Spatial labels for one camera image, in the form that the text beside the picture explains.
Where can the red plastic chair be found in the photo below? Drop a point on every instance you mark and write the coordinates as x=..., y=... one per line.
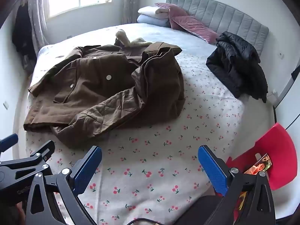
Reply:
x=276, y=145

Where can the light blue pillow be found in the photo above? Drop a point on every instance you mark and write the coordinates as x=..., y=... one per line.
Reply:
x=150, y=21

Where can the wide patterned curtain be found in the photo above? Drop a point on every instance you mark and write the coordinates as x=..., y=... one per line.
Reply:
x=37, y=16

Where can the cherry print blanket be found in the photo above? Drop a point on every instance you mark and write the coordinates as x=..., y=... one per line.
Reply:
x=152, y=168

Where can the white folded pillow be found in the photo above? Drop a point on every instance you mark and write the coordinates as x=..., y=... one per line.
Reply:
x=150, y=11

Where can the grey padded headboard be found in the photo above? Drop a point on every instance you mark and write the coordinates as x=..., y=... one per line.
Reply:
x=222, y=14

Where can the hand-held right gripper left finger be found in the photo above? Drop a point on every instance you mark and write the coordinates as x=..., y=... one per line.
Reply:
x=88, y=168

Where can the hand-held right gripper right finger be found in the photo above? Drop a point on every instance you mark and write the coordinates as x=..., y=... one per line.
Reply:
x=212, y=171

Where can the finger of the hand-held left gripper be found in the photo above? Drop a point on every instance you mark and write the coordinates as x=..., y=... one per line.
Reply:
x=44, y=151
x=8, y=143

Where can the small pink velvet pillow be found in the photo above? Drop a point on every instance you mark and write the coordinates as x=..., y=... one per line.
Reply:
x=171, y=8

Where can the dark hanging clothing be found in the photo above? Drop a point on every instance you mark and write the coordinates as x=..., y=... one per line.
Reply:
x=22, y=35

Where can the narrow patterned curtain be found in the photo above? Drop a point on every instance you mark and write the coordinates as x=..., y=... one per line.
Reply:
x=130, y=2

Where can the black puffer jacket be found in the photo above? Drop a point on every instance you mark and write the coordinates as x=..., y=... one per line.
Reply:
x=234, y=63

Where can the grey-blue bedsheet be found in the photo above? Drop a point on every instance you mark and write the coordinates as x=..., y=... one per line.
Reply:
x=164, y=34

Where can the long pink velvet pillow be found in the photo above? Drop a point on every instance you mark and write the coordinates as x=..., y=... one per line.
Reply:
x=194, y=27

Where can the brown jacket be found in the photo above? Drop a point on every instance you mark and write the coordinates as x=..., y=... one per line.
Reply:
x=93, y=86

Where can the white wardrobe door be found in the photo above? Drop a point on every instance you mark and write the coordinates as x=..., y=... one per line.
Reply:
x=290, y=93

